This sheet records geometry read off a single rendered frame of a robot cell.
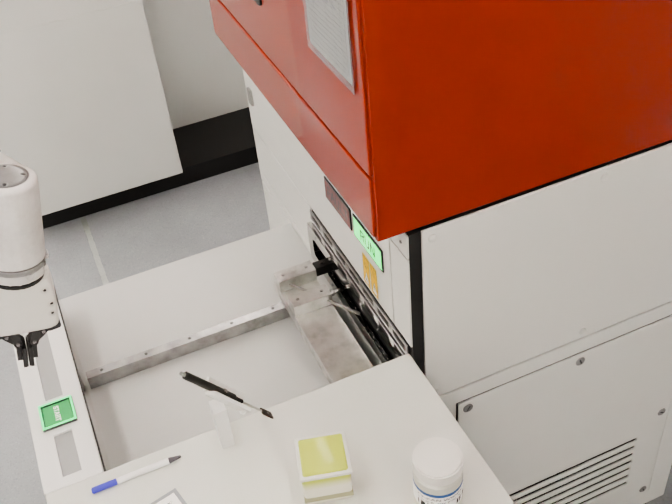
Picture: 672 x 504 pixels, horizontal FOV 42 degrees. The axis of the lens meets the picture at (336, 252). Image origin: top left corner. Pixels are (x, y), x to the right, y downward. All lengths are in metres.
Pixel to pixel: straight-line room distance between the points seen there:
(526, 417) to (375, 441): 0.51
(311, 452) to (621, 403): 0.89
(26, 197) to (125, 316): 0.70
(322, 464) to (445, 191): 0.44
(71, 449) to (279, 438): 0.34
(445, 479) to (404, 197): 0.40
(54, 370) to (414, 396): 0.63
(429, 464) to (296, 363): 0.53
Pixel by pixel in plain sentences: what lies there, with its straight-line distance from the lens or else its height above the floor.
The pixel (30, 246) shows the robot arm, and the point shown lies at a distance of 1.27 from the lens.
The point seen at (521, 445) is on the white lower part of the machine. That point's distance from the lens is 1.89.
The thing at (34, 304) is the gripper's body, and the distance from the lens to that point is 1.35.
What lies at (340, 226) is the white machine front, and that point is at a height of 1.04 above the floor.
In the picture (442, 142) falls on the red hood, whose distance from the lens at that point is 1.26.
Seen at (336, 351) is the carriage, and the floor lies 0.88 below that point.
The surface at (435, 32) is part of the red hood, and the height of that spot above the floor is 1.54.
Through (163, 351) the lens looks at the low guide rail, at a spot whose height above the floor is 0.85.
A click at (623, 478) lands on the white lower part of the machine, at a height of 0.25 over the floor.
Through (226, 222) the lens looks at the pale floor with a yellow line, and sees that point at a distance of 3.42.
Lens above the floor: 2.06
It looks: 40 degrees down
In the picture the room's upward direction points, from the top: 6 degrees counter-clockwise
